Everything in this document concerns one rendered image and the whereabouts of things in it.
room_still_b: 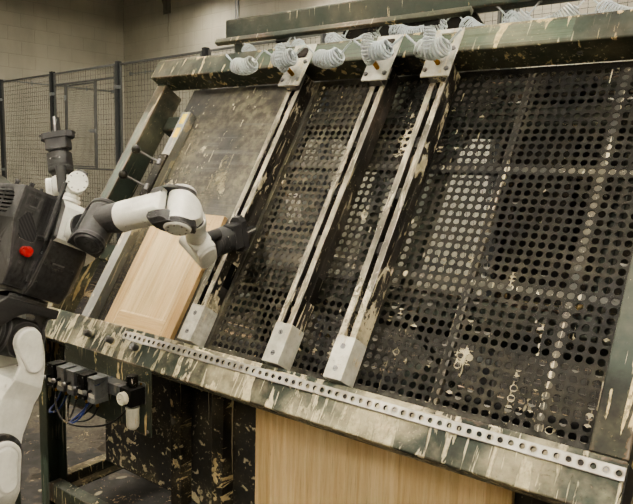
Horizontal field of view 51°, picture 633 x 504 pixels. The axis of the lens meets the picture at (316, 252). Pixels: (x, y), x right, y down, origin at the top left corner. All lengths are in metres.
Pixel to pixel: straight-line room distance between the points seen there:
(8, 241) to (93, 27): 10.00
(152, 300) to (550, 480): 1.51
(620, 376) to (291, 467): 1.14
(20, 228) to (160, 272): 0.64
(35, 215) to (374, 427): 1.14
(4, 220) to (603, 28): 1.78
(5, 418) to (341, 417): 1.01
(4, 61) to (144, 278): 8.84
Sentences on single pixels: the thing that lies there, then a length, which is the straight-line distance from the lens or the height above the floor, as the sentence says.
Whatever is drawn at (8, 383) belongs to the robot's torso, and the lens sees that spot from 2.20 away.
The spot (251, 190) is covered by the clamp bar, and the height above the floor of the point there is 1.40.
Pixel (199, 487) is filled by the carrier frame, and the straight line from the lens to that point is 2.70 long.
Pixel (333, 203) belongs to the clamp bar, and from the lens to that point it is 2.13.
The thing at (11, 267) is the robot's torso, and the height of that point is 1.19.
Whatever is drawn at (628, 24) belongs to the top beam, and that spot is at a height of 1.90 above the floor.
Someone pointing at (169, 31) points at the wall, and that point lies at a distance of 11.13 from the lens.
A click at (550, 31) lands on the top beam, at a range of 2.16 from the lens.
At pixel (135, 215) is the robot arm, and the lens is 1.92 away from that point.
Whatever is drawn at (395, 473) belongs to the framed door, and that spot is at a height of 0.61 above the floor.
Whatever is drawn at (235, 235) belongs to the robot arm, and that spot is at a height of 1.26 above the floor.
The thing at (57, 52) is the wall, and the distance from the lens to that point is 11.59.
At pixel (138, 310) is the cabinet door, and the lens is 2.52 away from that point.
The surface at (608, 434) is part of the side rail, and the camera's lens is 1.59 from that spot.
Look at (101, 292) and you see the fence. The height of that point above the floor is 0.99.
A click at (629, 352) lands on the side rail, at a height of 1.10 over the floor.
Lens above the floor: 1.50
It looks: 8 degrees down
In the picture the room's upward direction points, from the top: 1 degrees clockwise
